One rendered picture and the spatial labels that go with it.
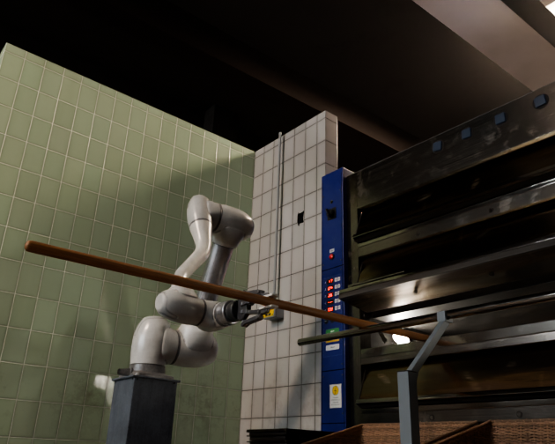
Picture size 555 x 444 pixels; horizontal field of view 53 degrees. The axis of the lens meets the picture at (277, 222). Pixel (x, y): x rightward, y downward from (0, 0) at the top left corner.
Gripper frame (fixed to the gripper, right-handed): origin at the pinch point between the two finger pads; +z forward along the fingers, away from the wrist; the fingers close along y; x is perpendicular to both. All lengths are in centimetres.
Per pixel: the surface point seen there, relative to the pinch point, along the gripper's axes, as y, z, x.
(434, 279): -20, 18, -70
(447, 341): 3, 14, -81
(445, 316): 3, 39, -43
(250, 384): 11, -115, -81
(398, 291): -19, -2, -72
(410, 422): 38, 40, -21
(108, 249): -47, -122, 9
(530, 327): 2, 48, -81
